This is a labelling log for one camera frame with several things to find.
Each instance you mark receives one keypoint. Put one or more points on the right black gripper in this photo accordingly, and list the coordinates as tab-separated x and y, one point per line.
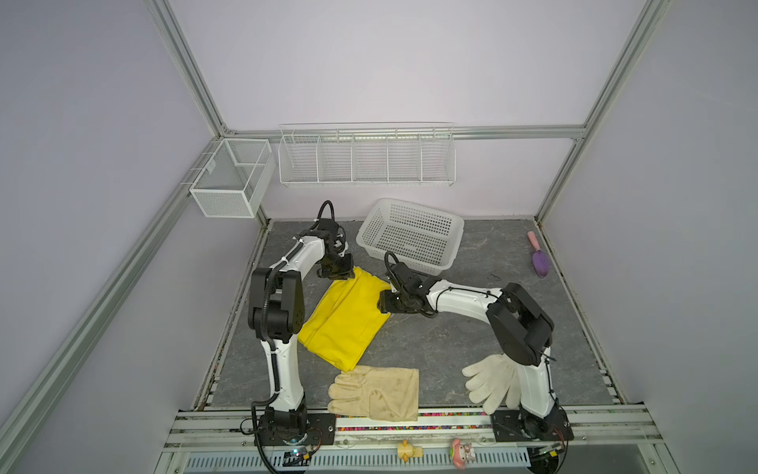
383	302

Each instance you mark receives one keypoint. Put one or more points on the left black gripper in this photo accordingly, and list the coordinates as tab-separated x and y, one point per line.
344	273

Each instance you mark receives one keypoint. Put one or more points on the yellow trousers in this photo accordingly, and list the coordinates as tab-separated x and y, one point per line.
346	320

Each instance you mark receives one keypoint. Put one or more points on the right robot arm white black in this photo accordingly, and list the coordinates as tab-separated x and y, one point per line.
523	331

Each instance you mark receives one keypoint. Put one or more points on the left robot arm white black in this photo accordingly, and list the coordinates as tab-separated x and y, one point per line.
277	314

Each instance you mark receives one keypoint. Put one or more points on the white plastic perforated basket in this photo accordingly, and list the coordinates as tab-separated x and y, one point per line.
427	240

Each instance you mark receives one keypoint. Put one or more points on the beige leather work glove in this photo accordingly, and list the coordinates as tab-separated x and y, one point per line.
386	394

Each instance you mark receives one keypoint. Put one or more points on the white knit cotton glove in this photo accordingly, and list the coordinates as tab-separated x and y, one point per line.
493	382

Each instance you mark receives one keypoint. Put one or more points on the colourful bead strip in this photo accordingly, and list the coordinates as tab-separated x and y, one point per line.
429	420

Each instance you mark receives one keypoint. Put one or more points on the purple pink small brush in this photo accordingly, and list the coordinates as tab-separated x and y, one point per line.
540	261

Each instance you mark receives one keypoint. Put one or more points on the yellow duck toy figure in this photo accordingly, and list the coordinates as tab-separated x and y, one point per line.
406	451

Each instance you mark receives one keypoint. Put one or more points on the pink doll toy figure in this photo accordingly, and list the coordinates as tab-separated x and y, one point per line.
462	454

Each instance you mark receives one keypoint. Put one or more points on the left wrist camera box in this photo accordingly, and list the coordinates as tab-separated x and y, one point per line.
329	225

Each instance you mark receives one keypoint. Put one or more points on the white mesh wall box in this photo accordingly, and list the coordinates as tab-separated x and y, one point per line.
234	180

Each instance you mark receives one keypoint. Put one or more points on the white wire wall shelf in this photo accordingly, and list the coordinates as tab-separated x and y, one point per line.
367	153

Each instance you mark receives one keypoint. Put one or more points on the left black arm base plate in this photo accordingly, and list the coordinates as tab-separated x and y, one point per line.
308	428

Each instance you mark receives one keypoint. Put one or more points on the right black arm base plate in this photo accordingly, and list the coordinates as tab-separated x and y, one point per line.
522	426

